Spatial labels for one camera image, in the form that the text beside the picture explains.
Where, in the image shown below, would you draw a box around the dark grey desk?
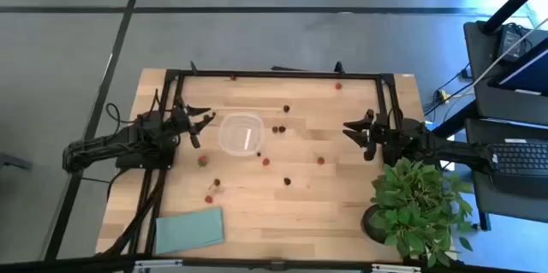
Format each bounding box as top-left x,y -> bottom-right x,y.
463,20 -> 548,121
464,117 -> 548,231

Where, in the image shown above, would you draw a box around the black plant pot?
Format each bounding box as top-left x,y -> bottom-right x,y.
361,204 -> 389,244

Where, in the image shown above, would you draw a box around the black power adapter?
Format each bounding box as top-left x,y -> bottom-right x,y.
496,23 -> 532,63

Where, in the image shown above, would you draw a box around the grey furniture foot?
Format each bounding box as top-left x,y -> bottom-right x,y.
0,151 -> 34,172

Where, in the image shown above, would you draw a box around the black keyboard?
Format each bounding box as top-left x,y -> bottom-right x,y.
486,140 -> 548,199

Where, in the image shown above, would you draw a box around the white thin cable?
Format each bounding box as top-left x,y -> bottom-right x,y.
470,16 -> 548,90

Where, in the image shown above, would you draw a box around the black cable bundle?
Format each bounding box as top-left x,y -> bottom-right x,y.
102,168 -> 169,257

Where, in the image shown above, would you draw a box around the silver metal bracket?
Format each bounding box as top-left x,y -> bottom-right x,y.
371,263 -> 423,273
133,258 -> 184,272

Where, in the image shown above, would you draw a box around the black rig crossbar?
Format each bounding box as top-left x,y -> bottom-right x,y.
0,254 -> 548,273

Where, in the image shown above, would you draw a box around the clear plastic tupperware container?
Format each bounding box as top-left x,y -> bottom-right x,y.
217,111 -> 265,157

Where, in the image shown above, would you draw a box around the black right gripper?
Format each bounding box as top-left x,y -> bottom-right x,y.
342,109 -> 389,163

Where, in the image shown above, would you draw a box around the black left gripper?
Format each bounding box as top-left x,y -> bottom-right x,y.
170,98 -> 214,150

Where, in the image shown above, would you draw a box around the black floor cables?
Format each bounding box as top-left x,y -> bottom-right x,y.
422,62 -> 477,125

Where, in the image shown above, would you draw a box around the black rig pole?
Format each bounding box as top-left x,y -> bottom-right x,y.
430,100 -> 480,138
482,0 -> 548,35

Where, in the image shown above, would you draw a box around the green leafy plant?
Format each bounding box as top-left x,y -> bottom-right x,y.
368,156 -> 474,268

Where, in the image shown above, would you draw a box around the black monitor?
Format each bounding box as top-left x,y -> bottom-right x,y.
487,36 -> 548,98

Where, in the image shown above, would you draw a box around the black metal table frame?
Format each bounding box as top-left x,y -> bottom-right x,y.
128,68 -> 403,257

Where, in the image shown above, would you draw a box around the teal folded cloth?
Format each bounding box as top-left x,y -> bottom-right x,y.
154,206 -> 226,256

